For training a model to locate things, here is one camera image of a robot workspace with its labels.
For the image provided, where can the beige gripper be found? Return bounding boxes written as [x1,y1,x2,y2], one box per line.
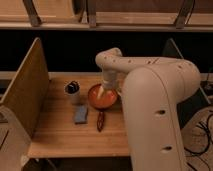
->
[97,79,116,99]

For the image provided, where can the orange ceramic bowl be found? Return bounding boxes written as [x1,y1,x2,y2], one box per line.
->
[88,84,118,109]

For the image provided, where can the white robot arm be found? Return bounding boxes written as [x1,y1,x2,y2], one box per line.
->
[95,48,201,171]

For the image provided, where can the blue sponge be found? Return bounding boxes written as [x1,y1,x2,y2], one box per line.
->
[74,105,88,124]

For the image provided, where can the dark red utensil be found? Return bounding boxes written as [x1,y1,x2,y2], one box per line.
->
[97,111,105,132]

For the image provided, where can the left wooden side panel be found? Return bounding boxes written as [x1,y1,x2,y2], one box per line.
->
[0,38,49,139]

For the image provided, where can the right dark side panel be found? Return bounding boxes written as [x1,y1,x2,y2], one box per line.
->
[162,38,210,130]

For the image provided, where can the wooden shelf with brackets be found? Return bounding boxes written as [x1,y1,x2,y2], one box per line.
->
[0,0,213,33]

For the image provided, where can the black floor cables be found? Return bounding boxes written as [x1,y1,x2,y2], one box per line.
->
[183,111,213,171]

